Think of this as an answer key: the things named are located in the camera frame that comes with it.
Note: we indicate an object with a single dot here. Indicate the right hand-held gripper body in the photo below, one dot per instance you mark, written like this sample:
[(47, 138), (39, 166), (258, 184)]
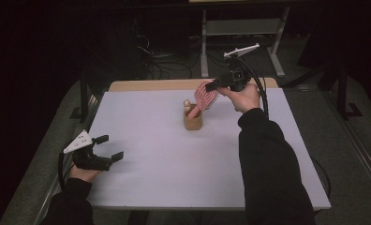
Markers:
[(236, 75)]

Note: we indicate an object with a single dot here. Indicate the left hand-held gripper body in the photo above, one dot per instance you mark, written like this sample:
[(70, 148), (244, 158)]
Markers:
[(91, 160)]

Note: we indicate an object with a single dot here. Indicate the pink hairbrush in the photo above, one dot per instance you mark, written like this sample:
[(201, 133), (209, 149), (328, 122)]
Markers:
[(205, 97)]

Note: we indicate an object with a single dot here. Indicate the tan holder cup with figurine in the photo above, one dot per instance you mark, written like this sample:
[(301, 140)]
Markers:
[(193, 122)]

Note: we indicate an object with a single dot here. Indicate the person's left hand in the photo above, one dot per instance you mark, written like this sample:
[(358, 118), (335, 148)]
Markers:
[(83, 173)]

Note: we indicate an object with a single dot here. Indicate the person's right hand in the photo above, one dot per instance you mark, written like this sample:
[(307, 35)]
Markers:
[(244, 98)]

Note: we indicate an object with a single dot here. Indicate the black metal stand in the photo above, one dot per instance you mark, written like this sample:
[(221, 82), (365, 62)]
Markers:
[(343, 93), (84, 100)]

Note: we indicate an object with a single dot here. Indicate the light wooden table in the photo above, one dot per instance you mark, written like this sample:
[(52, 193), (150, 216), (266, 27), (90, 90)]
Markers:
[(161, 85)]

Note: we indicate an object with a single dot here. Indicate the grey metal table frame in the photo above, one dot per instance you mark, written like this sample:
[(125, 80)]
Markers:
[(243, 28)]

